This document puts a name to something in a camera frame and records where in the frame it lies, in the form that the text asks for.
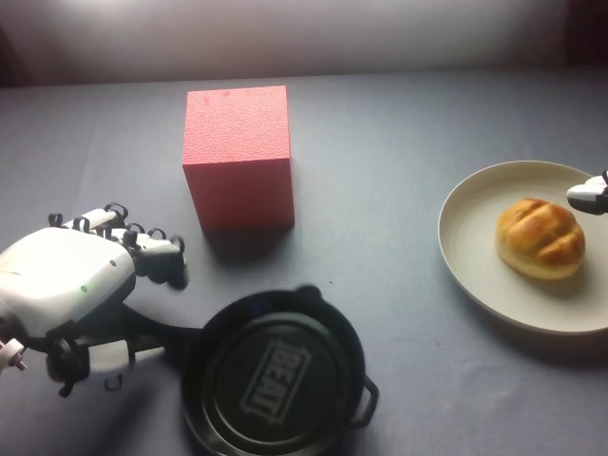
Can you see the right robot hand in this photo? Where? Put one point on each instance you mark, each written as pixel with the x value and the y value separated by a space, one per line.
pixel 589 195

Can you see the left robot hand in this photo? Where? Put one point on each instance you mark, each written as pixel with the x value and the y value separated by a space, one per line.
pixel 66 280

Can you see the golden bread roll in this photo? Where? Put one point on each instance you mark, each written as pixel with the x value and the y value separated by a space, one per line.
pixel 539 237

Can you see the black cast iron pan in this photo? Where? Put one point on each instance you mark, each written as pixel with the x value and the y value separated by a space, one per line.
pixel 275 375

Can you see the grey round plate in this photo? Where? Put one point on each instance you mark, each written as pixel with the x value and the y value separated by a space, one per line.
pixel 475 247

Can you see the red cube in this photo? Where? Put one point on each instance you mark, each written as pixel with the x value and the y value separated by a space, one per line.
pixel 237 161

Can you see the grey tablecloth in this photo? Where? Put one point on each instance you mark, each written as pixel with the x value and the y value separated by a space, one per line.
pixel 380 142

